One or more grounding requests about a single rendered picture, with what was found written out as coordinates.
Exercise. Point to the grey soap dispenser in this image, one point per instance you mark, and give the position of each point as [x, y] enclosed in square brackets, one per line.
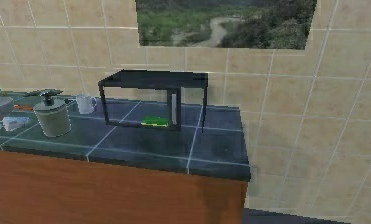
[53, 116]

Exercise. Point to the grey sink basin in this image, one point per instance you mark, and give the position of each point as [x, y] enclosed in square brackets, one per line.
[1, 106]

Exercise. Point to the green sponge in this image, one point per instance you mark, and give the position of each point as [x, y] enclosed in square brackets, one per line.
[155, 121]

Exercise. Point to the dark sink tap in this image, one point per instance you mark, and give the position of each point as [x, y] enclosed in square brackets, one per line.
[43, 92]

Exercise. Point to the framed landscape picture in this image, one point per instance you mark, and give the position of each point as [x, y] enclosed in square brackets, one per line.
[223, 23]

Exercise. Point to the orange small object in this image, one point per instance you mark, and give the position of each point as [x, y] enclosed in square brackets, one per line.
[23, 107]

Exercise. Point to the brown cupboard with tiled worktop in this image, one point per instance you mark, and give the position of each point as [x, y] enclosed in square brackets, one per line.
[126, 186]

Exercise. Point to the black microwave frame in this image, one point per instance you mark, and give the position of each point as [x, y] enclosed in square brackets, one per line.
[153, 80]

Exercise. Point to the white mug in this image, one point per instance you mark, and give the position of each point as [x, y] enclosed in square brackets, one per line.
[84, 104]

